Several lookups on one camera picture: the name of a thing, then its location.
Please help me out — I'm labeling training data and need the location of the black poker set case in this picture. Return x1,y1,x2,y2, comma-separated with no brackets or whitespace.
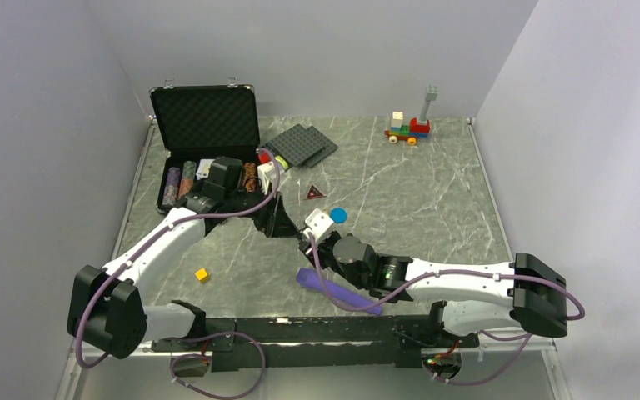
149,84,260,215

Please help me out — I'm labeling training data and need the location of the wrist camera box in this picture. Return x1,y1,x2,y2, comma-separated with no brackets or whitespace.
302,208,334,244
257,152,284,194

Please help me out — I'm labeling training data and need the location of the clear round dealer button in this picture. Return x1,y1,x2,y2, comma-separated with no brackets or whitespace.
367,222,388,239

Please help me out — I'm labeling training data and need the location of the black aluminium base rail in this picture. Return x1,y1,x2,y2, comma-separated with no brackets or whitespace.
57,313,567,400

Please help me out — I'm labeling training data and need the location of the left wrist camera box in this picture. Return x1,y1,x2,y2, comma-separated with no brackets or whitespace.
257,152,284,194

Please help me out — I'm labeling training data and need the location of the playing cards deck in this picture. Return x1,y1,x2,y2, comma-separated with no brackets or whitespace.
195,158,214,180

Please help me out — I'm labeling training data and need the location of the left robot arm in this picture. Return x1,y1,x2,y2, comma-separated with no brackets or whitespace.
67,148,288,368

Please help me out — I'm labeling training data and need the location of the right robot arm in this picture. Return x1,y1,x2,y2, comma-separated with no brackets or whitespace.
299,230,571,347

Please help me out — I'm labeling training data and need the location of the purple flashlight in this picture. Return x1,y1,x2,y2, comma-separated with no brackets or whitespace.
296,268,373,308

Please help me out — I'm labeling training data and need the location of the red triangular dealer token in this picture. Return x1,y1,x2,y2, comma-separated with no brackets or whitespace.
305,184,326,200

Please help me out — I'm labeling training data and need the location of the orange poker chip stack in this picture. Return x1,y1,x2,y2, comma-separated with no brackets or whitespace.
242,162,258,193

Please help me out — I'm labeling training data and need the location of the blue round disc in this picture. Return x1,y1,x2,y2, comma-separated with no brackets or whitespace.
330,207,348,224

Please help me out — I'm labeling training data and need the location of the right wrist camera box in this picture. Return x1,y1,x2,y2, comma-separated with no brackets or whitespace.
302,208,334,244

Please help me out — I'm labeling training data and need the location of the lime green toy block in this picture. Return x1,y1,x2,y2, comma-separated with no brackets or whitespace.
275,155,290,171

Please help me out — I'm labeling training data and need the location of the small yellow cube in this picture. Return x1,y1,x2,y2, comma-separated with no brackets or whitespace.
195,268,210,283

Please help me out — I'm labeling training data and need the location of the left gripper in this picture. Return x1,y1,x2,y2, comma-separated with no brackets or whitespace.
225,181,301,238

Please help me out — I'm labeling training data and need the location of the red tan poker chip stack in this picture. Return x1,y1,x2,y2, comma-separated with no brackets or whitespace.
177,179,194,199

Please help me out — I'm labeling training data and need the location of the dark grey building baseplate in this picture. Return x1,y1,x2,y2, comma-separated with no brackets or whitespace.
262,124,313,167

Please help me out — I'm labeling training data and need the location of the toy brick train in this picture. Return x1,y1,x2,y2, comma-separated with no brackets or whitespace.
384,85,438,146

